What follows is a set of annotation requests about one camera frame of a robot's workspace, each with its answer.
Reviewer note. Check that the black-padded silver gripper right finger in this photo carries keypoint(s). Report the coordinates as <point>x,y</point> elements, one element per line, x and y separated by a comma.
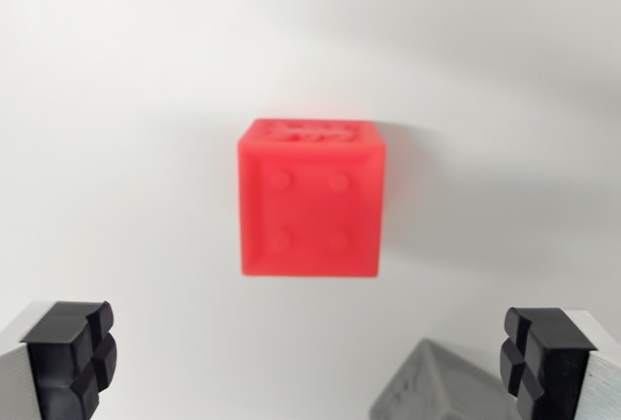
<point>558,366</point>

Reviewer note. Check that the black-padded silver gripper left finger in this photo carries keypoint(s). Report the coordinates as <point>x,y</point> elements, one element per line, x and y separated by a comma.
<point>58,362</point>

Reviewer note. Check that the red silicone infantino cube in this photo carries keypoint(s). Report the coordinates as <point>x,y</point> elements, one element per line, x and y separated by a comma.
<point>310,206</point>

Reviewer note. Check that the grey silicone cube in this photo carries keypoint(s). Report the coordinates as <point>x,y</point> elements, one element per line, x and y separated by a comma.
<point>436,386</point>

